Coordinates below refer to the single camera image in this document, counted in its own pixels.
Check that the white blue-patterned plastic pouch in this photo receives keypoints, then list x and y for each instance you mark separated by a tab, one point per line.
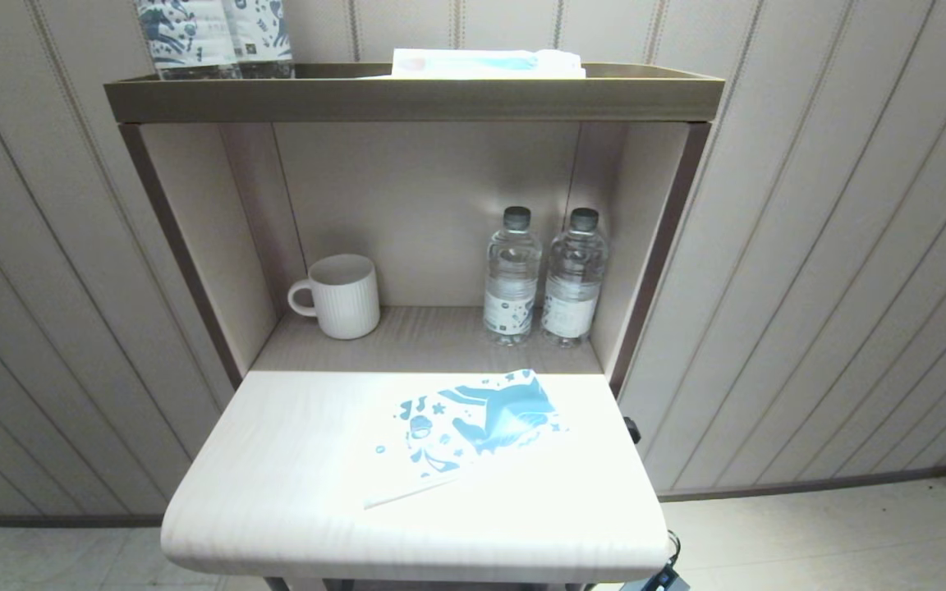
481	419

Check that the clear water bottle black cap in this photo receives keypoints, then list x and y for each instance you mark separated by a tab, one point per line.
574	279
511	279

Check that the white ribbed ceramic mug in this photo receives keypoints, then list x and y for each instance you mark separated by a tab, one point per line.
346	300

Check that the black table knob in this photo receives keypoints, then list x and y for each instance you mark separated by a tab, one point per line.
631	429

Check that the beige wooden shelf cabinet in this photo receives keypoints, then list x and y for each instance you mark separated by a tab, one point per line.
407	98

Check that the white blue flat packet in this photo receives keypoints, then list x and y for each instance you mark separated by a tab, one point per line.
481	64

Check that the blue white patterned package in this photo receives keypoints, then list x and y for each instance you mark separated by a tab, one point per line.
264	33
181	37

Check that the black device with blue label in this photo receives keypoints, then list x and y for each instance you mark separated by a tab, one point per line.
662	579

